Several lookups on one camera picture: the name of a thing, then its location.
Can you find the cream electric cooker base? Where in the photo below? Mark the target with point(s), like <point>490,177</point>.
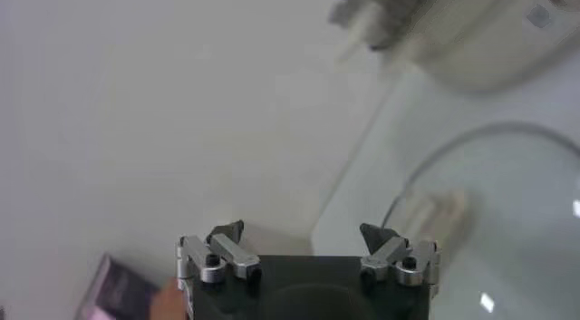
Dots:
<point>489,45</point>

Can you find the dark laptop lit screen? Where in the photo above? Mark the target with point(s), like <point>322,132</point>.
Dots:
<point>118,290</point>

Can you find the stainless steel steamer basket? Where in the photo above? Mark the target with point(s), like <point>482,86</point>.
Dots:
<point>389,13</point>

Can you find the person's bare hand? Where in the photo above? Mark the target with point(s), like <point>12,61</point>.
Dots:
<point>170,303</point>

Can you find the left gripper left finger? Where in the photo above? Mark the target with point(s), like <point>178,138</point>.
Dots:
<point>233,254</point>

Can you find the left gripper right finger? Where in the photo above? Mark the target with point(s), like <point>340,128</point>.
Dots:
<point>385,254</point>

